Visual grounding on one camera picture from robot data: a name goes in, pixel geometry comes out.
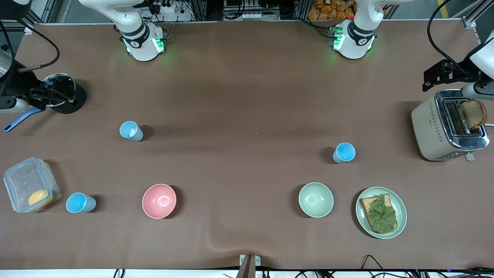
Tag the white power strip with plugs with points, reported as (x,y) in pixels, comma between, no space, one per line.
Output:
(166,7)

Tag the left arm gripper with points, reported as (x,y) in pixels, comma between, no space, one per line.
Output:
(462,74)

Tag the aluminium frame rail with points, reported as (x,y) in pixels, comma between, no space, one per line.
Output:
(27,29)
(469,22)

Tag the brown table mat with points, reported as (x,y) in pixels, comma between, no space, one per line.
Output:
(247,185)

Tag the bag of orange snacks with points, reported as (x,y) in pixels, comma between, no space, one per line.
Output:
(320,13)

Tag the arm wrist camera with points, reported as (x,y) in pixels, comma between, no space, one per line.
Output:
(11,105)
(478,92)

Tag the pale green bowl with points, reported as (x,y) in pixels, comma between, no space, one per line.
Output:
(315,200)

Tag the light blue plastic cup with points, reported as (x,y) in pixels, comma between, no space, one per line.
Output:
(343,153)
(131,131)
(79,203)

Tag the pale green plate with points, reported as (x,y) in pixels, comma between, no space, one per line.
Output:
(401,212)

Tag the glass lid blue knob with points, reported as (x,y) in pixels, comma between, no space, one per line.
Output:
(63,78)

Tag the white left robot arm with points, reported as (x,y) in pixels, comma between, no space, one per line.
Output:
(357,34)

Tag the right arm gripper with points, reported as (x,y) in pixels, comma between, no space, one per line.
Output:
(20,85)

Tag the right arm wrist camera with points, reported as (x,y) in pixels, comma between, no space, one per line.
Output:
(11,105)

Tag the beige chrome toaster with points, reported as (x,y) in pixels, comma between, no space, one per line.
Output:
(428,127)

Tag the green lettuce leaf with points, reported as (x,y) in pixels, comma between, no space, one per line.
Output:
(382,216)

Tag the dark brown bread slice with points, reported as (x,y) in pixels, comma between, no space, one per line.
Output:
(472,114)

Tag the clear plastic food container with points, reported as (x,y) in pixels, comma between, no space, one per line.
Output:
(23,181)

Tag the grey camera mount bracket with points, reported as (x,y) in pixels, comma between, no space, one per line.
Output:
(249,266)

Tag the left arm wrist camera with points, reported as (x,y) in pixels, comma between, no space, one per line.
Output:
(478,92)

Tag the pink bowl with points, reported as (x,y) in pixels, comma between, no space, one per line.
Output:
(159,200)

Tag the round orange food piece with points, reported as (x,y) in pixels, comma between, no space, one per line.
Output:
(40,198)

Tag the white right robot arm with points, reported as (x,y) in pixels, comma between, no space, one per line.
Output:
(135,34)

